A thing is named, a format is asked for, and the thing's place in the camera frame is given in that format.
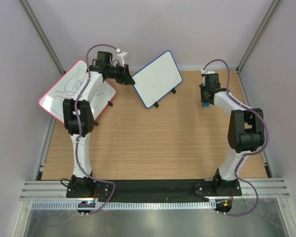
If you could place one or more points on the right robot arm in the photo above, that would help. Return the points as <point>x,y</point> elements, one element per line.
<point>245,132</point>

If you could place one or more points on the pink framed whiteboard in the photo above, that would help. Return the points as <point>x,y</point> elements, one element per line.
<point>66,88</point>

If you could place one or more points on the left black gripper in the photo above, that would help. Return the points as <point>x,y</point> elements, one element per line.
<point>126,78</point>

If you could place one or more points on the blue framed whiteboard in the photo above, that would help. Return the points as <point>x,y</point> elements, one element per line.
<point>156,79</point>

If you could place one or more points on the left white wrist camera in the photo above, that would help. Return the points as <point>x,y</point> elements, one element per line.
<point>121,57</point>

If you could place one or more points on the right corner aluminium post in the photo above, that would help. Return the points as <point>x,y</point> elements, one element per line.
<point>271,10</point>

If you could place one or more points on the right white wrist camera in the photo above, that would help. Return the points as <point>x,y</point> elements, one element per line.
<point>206,72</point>

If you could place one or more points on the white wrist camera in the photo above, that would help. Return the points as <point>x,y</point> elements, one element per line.
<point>121,57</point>
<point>206,72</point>

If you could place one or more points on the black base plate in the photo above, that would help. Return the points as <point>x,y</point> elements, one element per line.
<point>150,190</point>

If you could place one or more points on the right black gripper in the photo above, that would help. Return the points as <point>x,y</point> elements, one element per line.
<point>202,87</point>

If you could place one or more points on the left corner aluminium post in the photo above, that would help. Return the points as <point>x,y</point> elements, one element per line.
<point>39,30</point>

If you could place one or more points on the aluminium rail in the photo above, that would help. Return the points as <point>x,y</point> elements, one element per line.
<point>48,190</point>

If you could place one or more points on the pink board wire stand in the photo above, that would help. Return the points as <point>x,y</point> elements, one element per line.
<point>109,104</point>

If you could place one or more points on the slotted cable duct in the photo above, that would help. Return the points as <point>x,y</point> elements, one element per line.
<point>90,206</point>

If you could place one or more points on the blue board wire stand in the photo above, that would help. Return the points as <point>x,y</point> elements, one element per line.
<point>173,90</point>

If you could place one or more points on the corner aluminium post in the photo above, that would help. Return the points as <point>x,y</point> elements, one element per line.
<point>39,30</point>
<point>271,10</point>

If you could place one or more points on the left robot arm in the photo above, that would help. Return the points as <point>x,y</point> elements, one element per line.
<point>79,120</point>

